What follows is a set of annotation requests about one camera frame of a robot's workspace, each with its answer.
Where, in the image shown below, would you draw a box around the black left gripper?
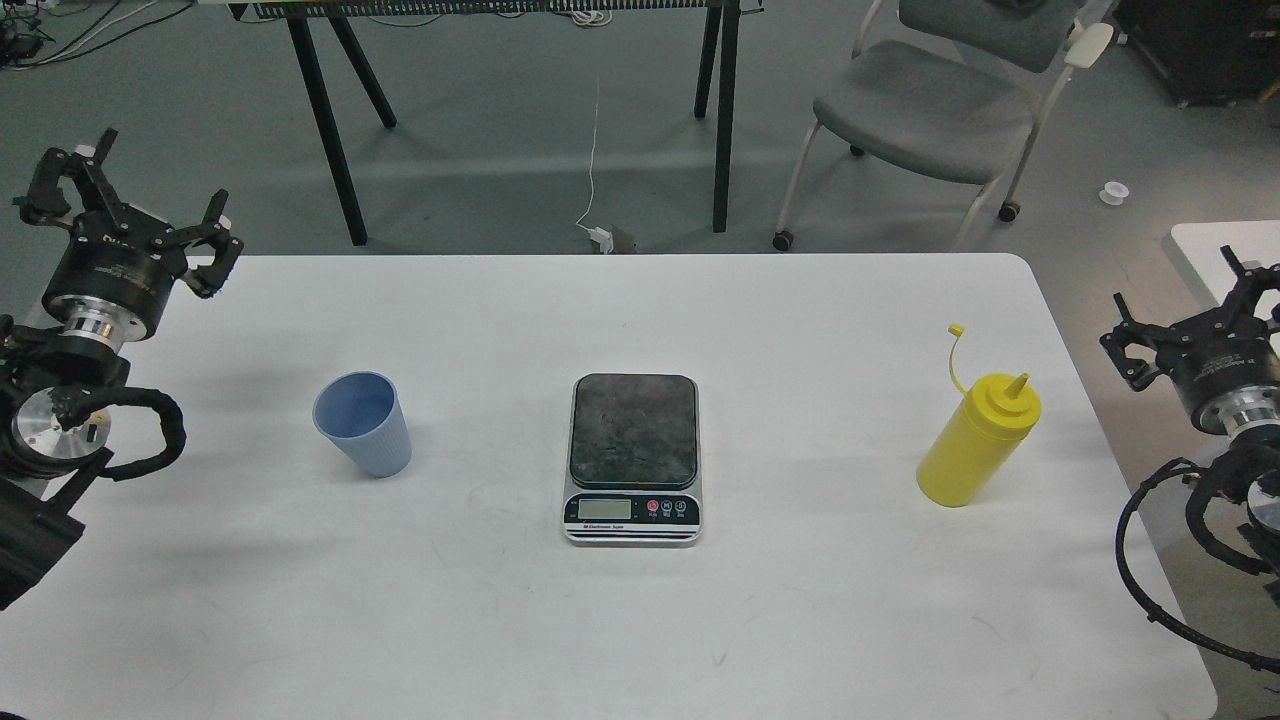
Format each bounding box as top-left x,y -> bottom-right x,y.
13,128 -> 244,342

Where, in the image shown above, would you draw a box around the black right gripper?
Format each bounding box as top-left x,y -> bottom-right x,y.
1100,245 -> 1280,437

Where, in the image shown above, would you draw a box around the yellow squeeze bottle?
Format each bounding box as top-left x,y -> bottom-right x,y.
916,324 -> 1042,509

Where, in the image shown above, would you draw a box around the blue ribbed plastic cup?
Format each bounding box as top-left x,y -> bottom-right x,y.
312,372 -> 412,478

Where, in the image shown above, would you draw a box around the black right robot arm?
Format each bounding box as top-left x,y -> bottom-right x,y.
1100,246 -> 1279,674

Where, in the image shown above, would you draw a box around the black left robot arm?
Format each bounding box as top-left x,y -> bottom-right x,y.
1,128 -> 243,606

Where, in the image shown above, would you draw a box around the digital kitchen scale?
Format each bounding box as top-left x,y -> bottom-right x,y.
562,373 -> 704,547

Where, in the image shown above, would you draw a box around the white side table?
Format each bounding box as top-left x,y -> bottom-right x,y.
1167,220 -> 1279,310

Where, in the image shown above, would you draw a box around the small white spool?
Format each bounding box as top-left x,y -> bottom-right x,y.
1098,179 -> 1132,208

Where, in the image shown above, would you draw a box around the black cabinet in corner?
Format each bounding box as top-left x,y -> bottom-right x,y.
1112,1 -> 1279,109

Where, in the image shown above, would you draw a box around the black-legged background table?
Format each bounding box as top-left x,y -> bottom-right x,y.
227,0 -> 765,249

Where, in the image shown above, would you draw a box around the grey office chair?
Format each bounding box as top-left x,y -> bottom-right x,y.
772,1 -> 1114,252

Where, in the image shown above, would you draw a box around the cables on floor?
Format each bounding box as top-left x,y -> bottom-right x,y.
0,0 -> 196,70

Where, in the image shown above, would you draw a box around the white cable with plug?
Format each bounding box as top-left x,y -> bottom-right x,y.
576,76 -> 637,255

